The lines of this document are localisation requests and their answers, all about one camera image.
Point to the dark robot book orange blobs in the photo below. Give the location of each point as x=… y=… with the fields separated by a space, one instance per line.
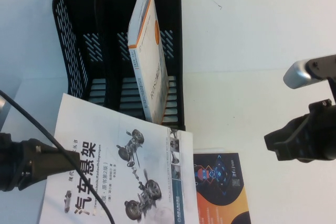
x=223 y=200

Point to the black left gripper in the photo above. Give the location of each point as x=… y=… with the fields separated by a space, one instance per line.
x=31 y=163

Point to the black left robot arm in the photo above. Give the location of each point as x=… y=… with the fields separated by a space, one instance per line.
x=6 y=163

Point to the white car suspension book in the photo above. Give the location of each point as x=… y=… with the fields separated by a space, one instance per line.
x=105 y=140

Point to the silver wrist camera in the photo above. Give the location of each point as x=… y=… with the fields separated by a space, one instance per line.
x=298 y=75
x=2 y=108

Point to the white orange paperback book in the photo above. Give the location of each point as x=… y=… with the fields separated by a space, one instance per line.
x=151 y=77

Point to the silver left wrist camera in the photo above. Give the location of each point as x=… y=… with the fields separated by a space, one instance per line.
x=2 y=108

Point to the black perforated book stand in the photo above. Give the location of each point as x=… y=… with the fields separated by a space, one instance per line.
x=76 y=6

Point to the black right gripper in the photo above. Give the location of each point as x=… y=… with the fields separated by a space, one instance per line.
x=325 y=137

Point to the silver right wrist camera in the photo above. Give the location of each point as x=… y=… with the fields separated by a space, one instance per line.
x=298 y=75

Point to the black right camera bracket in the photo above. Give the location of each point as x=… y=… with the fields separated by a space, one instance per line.
x=323 y=68

